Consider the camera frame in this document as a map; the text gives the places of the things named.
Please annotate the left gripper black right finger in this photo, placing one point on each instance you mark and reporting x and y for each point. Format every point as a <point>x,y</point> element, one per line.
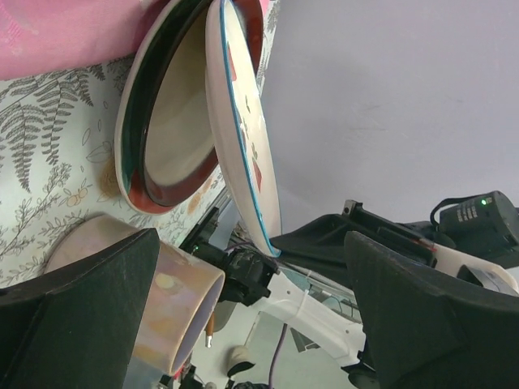
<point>426,329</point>

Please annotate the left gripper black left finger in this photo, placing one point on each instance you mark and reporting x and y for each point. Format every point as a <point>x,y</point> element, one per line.
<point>75,327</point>

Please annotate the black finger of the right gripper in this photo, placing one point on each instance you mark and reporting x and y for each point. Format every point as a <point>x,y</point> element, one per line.
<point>319,245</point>

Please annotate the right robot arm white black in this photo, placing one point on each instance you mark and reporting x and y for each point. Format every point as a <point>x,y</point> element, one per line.
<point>474,239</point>

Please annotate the floral table mat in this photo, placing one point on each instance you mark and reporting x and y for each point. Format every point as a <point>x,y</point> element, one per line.
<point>57,165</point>

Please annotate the red rim cream plate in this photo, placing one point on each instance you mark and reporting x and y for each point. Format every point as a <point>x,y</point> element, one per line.
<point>163,144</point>

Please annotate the pink cloth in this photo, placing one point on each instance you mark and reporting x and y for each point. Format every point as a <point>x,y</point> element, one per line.
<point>42,36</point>

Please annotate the iridescent mug pink handle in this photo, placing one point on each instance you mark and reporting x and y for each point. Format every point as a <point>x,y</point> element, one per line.
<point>182,296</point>

